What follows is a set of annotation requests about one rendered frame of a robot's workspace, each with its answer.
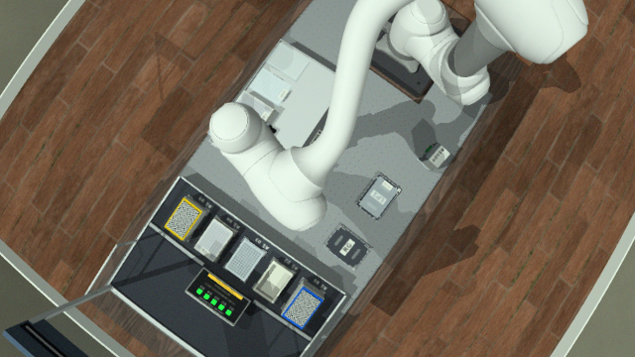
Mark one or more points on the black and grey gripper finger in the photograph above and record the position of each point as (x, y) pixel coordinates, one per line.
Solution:
(272, 129)

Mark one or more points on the white ready button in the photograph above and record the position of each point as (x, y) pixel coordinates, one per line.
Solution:
(432, 157)

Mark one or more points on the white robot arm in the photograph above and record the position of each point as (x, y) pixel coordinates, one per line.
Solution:
(289, 183)

